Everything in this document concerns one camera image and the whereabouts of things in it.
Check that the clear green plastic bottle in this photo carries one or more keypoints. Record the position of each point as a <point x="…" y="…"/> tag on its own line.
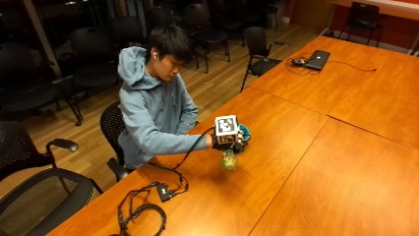
<point x="229" y="160"/>

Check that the teal round object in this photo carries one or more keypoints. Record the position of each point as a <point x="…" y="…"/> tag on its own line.
<point x="245" y="132"/>

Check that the white cube of black markers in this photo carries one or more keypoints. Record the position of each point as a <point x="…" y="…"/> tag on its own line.
<point x="227" y="128"/>

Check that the small black hub box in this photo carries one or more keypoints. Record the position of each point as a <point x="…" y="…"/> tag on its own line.
<point x="164" y="192"/>

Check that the the person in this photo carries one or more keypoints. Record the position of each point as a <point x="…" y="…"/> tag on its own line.
<point x="152" y="108"/>

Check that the black mesh office chair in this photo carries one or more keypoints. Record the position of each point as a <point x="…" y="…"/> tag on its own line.
<point x="22" y="147"/>
<point x="362" y="18"/>
<point x="205" y="26"/>
<point x="48" y="203"/>
<point x="94" y="62"/>
<point x="112" y="126"/>
<point x="257" y="49"/>
<point x="26" y="85"/>

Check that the black laptop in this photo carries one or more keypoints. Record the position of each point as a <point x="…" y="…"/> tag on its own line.
<point x="318" y="60"/>

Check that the white earbud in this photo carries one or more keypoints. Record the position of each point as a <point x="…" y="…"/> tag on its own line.
<point x="155" y="55"/>

